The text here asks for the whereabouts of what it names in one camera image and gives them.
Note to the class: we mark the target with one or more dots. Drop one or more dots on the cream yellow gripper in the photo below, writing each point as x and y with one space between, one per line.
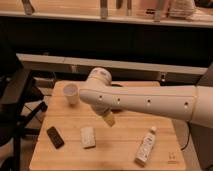
109 119

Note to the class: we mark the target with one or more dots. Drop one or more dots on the black eraser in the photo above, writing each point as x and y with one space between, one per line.
55 137

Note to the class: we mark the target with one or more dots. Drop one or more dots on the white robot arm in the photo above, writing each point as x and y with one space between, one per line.
188 103

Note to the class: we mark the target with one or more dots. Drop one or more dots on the white sponge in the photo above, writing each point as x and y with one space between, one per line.
88 137

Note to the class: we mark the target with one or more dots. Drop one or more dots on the green bowl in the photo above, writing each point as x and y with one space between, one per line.
116 110

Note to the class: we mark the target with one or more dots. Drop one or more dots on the white paper cup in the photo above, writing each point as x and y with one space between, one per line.
70 91

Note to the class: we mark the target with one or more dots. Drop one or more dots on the white bottle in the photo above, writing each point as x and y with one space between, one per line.
146 147

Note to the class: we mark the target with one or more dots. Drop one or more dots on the black office chair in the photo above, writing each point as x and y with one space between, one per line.
20 101

